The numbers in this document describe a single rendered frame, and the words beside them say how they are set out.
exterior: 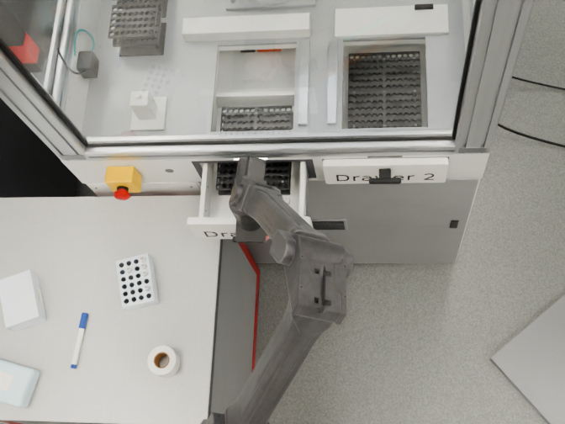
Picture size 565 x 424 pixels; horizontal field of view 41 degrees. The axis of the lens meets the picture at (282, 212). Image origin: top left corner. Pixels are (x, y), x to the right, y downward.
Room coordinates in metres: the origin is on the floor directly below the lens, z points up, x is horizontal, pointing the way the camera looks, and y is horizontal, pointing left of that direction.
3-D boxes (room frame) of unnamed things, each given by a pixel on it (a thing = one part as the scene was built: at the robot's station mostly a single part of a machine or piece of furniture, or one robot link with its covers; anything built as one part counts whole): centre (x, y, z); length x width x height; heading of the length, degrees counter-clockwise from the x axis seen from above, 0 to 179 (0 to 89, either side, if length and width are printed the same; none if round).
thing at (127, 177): (0.90, 0.34, 0.88); 0.07 x 0.05 x 0.07; 69
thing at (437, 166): (0.68, -0.26, 0.87); 0.29 x 0.02 x 0.11; 69
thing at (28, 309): (0.72, 0.69, 0.79); 0.13 x 0.09 x 0.05; 179
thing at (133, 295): (0.67, 0.40, 0.78); 0.12 x 0.08 x 0.04; 173
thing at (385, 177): (0.65, -0.25, 0.91); 0.07 x 0.04 x 0.01; 69
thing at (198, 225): (0.66, 0.08, 0.87); 0.29 x 0.02 x 0.11; 69
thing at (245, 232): (0.61, 0.07, 1.07); 0.10 x 0.07 x 0.07; 159
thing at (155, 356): (0.45, 0.39, 0.78); 0.07 x 0.07 x 0.04
